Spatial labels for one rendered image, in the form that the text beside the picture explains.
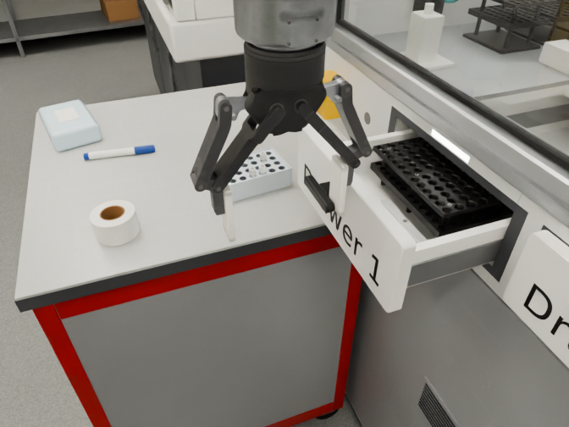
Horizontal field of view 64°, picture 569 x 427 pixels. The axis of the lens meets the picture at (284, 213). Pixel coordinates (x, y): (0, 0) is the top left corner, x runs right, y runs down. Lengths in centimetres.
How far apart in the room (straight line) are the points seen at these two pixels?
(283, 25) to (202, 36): 92
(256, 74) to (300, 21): 6
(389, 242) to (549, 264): 16
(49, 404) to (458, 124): 133
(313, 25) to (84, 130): 72
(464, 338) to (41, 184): 78
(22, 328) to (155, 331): 100
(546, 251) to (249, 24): 37
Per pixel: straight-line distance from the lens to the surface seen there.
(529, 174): 56
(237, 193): 81
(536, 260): 56
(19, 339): 177
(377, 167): 71
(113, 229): 75
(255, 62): 42
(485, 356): 73
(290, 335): 97
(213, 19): 131
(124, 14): 429
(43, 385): 162
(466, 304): 72
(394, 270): 52
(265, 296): 85
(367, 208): 54
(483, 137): 60
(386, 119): 79
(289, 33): 40
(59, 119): 109
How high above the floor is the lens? 125
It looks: 38 degrees down
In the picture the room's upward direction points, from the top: straight up
